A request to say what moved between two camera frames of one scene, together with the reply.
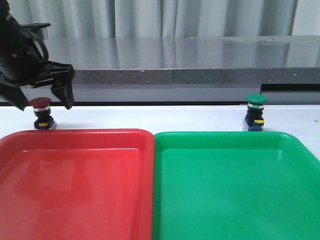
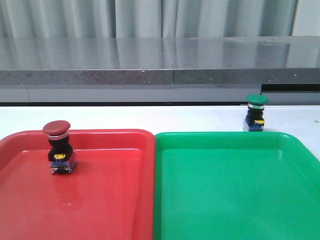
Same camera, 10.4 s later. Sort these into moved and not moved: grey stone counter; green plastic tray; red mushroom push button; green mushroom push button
Moved: red mushroom push button
Not moved: green plastic tray; green mushroom push button; grey stone counter
